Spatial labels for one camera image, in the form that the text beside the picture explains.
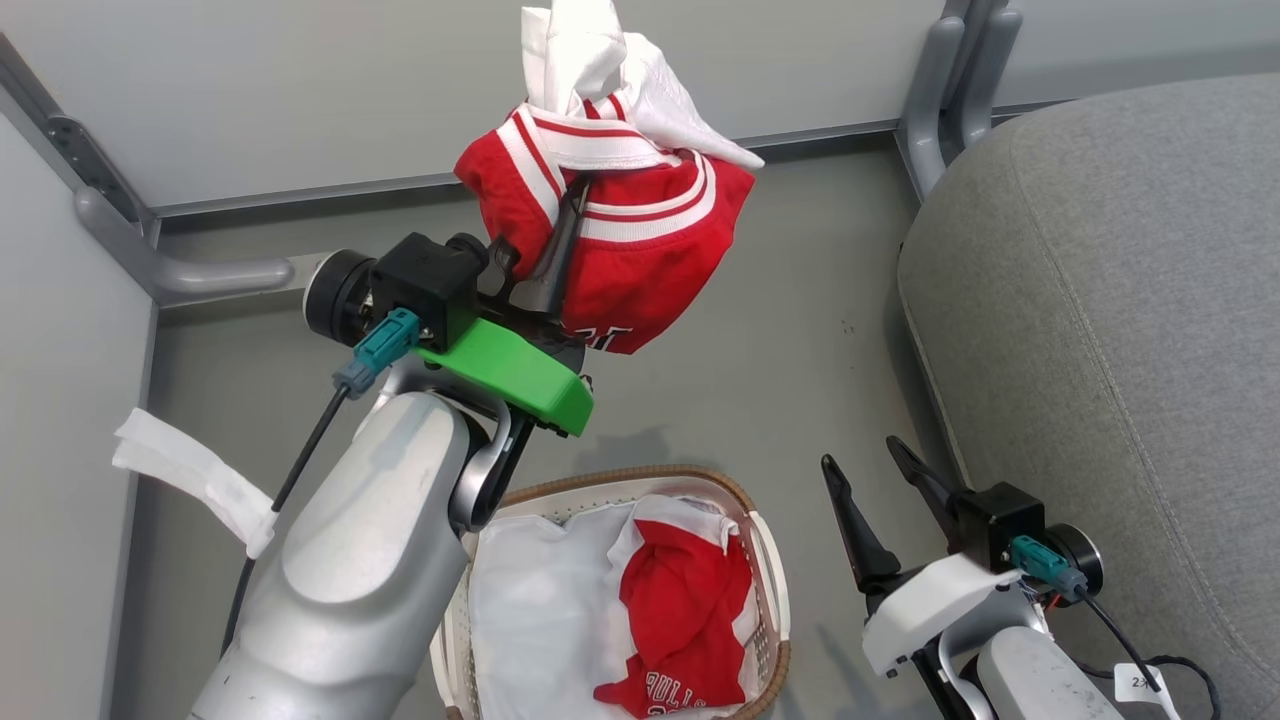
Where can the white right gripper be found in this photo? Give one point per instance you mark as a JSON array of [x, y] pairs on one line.
[[930, 605]]

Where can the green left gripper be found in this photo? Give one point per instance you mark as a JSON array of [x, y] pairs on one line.
[[505, 372]]

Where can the red jersey with white trim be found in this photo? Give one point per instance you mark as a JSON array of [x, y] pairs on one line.
[[620, 260]]

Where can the white mesh garment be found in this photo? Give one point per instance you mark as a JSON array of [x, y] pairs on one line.
[[600, 60]]

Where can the red Bulls jersey black lettering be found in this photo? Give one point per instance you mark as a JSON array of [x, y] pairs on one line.
[[685, 610]]

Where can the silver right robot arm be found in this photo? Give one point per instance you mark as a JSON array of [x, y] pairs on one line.
[[1030, 680]]

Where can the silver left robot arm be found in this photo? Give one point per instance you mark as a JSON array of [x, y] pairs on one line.
[[360, 560]]

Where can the white basket with brown rim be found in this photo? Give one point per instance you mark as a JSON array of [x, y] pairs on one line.
[[770, 600]]

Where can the grey fabric sofa seat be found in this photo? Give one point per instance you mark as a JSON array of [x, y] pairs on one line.
[[1120, 350]]

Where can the white clothing in basket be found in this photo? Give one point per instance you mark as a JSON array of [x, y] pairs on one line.
[[545, 610]]

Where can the small white paper label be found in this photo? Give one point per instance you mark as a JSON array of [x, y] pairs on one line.
[[1145, 688]]

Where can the grey partition foot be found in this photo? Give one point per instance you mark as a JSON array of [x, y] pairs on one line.
[[180, 265], [950, 90]]

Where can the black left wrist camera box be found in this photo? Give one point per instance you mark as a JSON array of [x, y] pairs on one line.
[[425, 285]]

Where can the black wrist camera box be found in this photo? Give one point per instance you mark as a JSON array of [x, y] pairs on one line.
[[1000, 525], [425, 285]]

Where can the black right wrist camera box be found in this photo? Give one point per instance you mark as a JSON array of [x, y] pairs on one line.
[[1000, 525]]

